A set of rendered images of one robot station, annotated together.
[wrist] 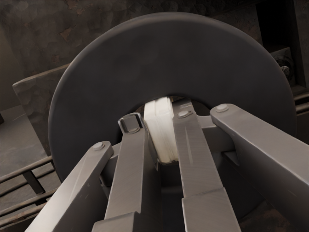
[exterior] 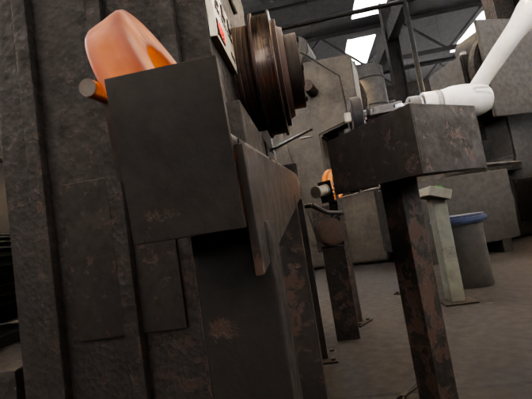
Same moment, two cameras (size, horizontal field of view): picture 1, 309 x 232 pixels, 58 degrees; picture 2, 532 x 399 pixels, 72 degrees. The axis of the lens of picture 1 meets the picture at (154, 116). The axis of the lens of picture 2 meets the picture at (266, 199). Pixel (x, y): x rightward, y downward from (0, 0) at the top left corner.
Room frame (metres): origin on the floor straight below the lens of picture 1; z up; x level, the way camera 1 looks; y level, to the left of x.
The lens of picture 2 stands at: (0.50, 1.16, 0.52)
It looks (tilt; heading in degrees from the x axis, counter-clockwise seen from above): 5 degrees up; 270
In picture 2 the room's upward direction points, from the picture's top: 9 degrees counter-clockwise
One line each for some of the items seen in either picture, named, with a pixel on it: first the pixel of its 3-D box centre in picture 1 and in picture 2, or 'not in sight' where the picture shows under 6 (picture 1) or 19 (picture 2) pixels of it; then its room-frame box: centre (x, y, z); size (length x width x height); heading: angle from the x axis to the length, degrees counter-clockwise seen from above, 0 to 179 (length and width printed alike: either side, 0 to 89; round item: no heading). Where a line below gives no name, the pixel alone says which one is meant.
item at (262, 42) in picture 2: not in sight; (271, 77); (0.40, -0.24, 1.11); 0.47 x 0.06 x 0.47; 83
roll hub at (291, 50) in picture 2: not in sight; (295, 71); (0.30, -0.23, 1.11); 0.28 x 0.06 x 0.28; 83
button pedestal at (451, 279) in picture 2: not in sight; (444, 242); (-0.41, -0.82, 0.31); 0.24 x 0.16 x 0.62; 83
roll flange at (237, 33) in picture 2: not in sight; (251, 81); (0.48, -0.25, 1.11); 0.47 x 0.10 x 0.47; 83
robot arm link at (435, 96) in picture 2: not in sight; (429, 106); (-0.06, 0.02, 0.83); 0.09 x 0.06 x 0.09; 83
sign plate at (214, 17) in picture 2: not in sight; (222, 29); (0.55, 0.09, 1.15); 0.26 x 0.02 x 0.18; 83
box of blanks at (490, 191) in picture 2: not in sight; (438, 217); (-1.18, -2.51, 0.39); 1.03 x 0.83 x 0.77; 8
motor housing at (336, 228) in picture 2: not in sight; (337, 275); (0.23, -0.55, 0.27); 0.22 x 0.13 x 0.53; 83
